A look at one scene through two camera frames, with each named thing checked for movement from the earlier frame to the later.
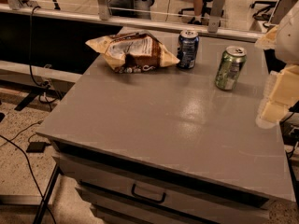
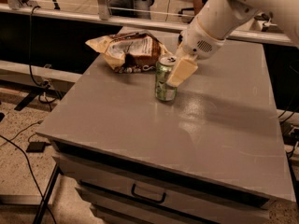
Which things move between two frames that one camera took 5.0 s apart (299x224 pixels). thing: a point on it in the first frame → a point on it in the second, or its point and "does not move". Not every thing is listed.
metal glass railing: [238, 11] does not move
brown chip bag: [132, 52] does not move
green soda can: [230, 67] → [163, 67]
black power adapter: [36, 147] does not move
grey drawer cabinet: [169, 146] does not move
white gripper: [288, 37] → [199, 42]
